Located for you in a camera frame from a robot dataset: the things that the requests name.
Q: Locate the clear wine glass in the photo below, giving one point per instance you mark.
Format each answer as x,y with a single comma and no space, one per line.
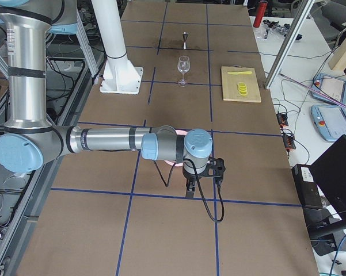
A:
183,67

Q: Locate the black monitor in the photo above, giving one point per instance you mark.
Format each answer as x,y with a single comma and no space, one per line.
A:
329,173

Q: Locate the orange black connector strip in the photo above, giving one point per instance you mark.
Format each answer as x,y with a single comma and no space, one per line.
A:
287,135

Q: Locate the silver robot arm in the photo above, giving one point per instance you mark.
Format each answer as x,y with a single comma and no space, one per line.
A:
31,141

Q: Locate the near blue teach pendant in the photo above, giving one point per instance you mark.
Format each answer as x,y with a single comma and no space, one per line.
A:
330,121

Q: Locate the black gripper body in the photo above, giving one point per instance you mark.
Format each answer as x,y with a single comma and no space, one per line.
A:
189,175

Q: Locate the yellow lemon slices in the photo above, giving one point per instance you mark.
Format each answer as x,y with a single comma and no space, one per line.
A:
242,89

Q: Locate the bamboo cutting board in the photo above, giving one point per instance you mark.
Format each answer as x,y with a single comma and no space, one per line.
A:
229,85

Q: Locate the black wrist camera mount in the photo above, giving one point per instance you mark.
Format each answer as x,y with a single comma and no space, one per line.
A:
215,168

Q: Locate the pink ribbed bowl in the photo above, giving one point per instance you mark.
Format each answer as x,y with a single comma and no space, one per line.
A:
179,132

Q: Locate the aluminium frame post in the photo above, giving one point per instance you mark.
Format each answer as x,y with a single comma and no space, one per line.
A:
298,20

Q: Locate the black box with label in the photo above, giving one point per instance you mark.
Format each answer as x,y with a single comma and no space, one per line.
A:
307,189

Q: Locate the yellow plastic knife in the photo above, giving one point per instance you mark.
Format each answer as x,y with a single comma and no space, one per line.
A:
239,72

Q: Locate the blue teach pendant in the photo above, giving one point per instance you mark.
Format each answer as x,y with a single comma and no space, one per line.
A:
330,121
331,85

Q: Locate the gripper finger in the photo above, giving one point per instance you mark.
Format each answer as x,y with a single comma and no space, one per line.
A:
190,189

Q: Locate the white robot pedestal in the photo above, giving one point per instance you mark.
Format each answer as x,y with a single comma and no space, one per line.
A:
120,76

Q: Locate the steel jigger cup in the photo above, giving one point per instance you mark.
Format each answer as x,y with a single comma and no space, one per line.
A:
184,38

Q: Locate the clear plastic bag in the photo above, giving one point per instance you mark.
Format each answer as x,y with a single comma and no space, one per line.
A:
268,27

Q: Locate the far blue teach pendant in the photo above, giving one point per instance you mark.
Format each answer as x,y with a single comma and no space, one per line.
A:
331,85

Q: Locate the red thermos bottle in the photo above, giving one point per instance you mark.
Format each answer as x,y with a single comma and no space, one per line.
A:
262,5

